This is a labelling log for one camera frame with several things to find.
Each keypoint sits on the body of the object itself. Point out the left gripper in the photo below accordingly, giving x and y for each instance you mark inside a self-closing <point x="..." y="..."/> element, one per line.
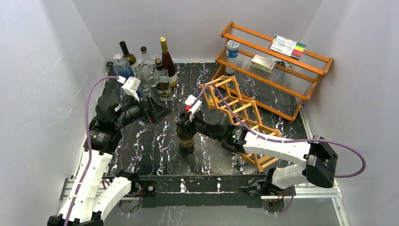
<point x="155" y="114"/>

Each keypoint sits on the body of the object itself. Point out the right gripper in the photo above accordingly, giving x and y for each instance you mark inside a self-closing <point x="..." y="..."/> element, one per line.
<point x="186" y="121"/>

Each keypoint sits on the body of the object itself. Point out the silver capped dark bottle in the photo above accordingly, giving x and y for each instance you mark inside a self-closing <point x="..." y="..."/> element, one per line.
<point x="186" y="143"/>

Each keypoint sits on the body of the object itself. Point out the clear bottle rack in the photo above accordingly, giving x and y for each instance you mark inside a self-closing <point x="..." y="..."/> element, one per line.
<point x="144" y="89"/>
<point x="162" y="81"/>

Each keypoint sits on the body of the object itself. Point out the clear bottle bottom rack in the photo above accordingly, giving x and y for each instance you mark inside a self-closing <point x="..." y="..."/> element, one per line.
<point x="144" y="89"/>

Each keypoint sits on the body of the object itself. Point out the clear glass bottle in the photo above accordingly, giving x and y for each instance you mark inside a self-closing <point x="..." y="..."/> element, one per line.
<point x="148" y="67"/>

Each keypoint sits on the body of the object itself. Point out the dark red wine bottle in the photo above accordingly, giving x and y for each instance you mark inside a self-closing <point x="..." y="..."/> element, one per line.
<point x="168" y="63"/>

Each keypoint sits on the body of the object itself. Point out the green wine bottle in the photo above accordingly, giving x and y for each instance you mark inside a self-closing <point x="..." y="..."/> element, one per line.
<point x="126" y="54"/>

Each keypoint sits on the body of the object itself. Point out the blue square bottle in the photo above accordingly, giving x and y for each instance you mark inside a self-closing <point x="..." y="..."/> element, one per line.
<point x="121" y="66"/>

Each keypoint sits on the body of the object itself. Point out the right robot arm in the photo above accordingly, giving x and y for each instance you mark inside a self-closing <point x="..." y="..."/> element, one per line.
<point x="312" y="161"/>

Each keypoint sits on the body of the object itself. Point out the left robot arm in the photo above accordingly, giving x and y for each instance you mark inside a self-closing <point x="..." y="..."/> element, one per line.
<point x="84" y="207"/>

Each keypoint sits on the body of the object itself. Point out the yellow capped bottle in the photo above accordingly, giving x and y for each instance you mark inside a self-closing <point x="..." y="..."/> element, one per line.
<point x="213" y="100"/>

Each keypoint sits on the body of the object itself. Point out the light wooden wine rack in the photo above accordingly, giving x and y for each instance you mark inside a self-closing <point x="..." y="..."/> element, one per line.
<point x="231" y="102"/>

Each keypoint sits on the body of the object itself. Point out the small clear plastic bottle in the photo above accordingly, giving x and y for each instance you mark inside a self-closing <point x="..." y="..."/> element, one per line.
<point x="229" y="71"/>

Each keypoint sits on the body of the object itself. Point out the blue white jar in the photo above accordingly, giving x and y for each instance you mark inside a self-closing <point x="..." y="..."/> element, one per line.
<point x="232" y="49"/>

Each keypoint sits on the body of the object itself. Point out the green white box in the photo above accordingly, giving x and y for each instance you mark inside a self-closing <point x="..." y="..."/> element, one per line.
<point x="263" y="63"/>

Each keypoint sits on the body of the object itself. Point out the orange wooden shelf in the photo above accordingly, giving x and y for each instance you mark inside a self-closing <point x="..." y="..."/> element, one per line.
<point x="290" y="84"/>

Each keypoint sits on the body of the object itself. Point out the marker pen pack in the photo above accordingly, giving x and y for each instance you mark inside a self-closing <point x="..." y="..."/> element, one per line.
<point x="287" y="47"/>

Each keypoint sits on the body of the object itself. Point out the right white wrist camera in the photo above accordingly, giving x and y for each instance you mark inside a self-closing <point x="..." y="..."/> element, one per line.
<point x="193" y="105"/>

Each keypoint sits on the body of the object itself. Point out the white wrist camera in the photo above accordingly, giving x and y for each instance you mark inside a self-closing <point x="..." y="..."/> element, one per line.
<point x="130" y="86"/>
<point x="193" y="105"/>

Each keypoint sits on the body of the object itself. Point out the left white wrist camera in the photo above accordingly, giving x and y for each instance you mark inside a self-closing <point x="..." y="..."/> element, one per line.
<point x="130" y="86"/>

